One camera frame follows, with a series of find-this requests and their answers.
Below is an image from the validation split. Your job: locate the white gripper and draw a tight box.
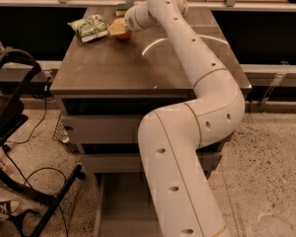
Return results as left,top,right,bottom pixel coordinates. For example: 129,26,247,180
109,2,157,36

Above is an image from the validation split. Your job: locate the red apple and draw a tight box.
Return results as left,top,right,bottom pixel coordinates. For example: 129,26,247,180
115,31,132,40

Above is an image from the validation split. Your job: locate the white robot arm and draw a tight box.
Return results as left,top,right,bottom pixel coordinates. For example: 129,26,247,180
124,0,245,237

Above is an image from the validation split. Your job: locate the green jalapeno chip bag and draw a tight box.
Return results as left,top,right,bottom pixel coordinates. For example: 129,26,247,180
69,15,109,42

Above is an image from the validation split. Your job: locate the green yellow sponge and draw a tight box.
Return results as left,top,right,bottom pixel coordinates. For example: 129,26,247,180
115,3,132,17

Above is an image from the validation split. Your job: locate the grey drawer cabinet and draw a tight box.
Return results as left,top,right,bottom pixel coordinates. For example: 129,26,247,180
49,5,254,237

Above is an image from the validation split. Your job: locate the top grey drawer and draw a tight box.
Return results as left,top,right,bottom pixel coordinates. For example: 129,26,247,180
60,113,242,145

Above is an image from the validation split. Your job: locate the grey drawer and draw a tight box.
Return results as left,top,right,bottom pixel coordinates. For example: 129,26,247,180
60,113,242,145
81,152,222,175

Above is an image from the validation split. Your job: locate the black folding chair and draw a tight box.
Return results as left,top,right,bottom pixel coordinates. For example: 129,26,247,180
0,46,87,237

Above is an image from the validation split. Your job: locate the middle grey drawer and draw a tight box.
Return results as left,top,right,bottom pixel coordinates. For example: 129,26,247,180
81,152,222,175

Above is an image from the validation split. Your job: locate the open bottom drawer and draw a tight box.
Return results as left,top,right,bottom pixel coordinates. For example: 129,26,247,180
94,173,163,237

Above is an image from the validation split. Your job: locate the black white sneaker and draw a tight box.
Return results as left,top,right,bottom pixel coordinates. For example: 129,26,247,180
0,198,22,218

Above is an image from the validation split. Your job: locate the black floor cable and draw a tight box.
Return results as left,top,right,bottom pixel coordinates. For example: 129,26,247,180
3,82,70,237

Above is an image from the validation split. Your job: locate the wire mesh basket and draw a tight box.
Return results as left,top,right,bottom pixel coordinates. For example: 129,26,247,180
52,115,79,154

